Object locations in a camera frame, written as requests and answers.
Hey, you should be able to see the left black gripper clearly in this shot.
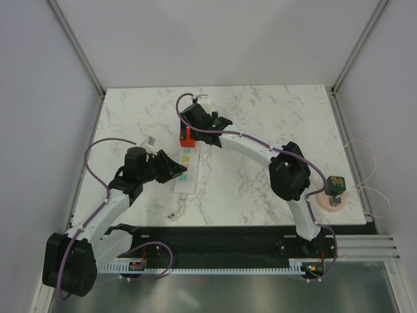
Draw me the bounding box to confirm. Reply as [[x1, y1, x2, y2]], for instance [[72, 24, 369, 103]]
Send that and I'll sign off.
[[139, 149, 186, 184]]

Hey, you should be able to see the white power strip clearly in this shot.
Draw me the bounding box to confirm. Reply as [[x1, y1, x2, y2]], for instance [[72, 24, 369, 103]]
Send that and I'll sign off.
[[174, 146, 200, 195]]

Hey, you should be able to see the red cube socket adapter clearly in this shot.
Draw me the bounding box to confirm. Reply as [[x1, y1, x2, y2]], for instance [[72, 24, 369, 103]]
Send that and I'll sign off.
[[179, 125, 195, 148]]

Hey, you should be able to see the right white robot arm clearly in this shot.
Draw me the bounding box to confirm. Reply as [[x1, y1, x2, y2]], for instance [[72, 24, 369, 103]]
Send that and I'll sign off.
[[177, 103, 322, 257]]

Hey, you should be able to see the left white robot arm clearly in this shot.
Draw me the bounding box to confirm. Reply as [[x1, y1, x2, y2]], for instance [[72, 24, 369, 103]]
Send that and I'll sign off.
[[42, 147, 187, 297]]

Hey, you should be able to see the pink round socket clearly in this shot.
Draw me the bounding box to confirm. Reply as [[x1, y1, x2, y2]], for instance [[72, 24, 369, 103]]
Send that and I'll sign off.
[[315, 192, 348, 213]]

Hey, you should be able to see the green patterned cube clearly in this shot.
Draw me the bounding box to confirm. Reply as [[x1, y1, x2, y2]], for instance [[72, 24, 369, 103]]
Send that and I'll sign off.
[[325, 175, 346, 196]]

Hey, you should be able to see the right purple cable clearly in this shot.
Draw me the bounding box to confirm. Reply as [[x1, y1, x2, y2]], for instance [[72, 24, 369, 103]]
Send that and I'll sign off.
[[175, 92, 339, 281]]

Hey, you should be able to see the purple cable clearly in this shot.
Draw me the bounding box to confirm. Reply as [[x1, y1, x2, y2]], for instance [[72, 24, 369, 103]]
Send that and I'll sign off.
[[54, 138, 139, 300], [175, 92, 339, 281]]

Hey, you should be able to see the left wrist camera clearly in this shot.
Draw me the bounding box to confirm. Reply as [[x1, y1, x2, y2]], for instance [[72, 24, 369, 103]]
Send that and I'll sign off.
[[140, 136, 157, 155]]

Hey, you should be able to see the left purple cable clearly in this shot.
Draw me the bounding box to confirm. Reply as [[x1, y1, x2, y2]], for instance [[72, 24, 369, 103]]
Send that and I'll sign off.
[[54, 138, 139, 300]]

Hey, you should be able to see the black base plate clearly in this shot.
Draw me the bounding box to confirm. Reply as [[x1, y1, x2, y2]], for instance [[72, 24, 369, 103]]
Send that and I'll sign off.
[[123, 224, 339, 270]]

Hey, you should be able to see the right aluminium frame post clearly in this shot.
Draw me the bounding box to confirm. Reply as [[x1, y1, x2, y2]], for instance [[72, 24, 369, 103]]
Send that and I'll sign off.
[[329, 0, 390, 95]]

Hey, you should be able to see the aluminium frame post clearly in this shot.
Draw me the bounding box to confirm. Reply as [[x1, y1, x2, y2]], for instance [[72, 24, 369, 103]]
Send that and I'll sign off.
[[45, 0, 107, 98], [329, 0, 390, 95]]

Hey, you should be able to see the left aluminium frame post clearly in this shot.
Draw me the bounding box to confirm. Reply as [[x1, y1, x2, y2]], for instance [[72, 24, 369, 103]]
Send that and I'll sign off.
[[45, 0, 107, 98]]

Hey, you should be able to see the white slotted cable duct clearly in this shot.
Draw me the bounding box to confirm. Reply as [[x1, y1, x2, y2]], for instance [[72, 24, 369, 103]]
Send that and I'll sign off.
[[98, 258, 306, 275]]

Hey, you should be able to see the pink thin cord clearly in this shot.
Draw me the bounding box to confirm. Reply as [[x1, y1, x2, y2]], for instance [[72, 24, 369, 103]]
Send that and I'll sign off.
[[343, 139, 392, 220]]

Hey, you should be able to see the aluminium rail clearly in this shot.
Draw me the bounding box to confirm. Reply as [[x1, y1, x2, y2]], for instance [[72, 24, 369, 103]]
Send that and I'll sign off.
[[335, 233, 402, 261]]

